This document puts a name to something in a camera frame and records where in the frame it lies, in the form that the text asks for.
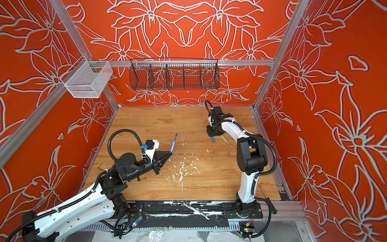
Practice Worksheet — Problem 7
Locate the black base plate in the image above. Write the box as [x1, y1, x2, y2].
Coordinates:
[128, 200, 263, 219]

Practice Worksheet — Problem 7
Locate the silver wrench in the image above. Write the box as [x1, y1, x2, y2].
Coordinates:
[180, 201, 210, 220]

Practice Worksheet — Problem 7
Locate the clear plastic bin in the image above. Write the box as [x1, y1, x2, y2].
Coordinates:
[60, 60, 113, 98]

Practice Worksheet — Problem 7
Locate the black wire basket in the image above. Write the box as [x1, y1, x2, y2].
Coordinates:
[129, 57, 220, 91]

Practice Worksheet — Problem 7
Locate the blue pen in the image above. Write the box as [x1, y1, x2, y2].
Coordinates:
[170, 133, 178, 153]

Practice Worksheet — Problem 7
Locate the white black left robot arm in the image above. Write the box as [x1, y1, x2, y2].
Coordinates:
[6, 129, 173, 242]

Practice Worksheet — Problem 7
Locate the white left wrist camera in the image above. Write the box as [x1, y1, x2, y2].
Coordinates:
[143, 140, 159, 161]

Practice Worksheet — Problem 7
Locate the grey slotted cable duct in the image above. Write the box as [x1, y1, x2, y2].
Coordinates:
[79, 221, 240, 233]

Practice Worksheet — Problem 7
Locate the black handled screwdriver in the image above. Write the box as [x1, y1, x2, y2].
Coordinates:
[259, 186, 277, 214]

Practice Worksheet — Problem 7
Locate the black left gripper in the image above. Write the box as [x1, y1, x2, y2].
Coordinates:
[127, 149, 172, 182]

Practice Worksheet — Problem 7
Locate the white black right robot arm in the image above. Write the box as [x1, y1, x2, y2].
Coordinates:
[205, 100, 278, 217]

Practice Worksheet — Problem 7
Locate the beige pen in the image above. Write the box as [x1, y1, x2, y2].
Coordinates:
[221, 136, 236, 151]

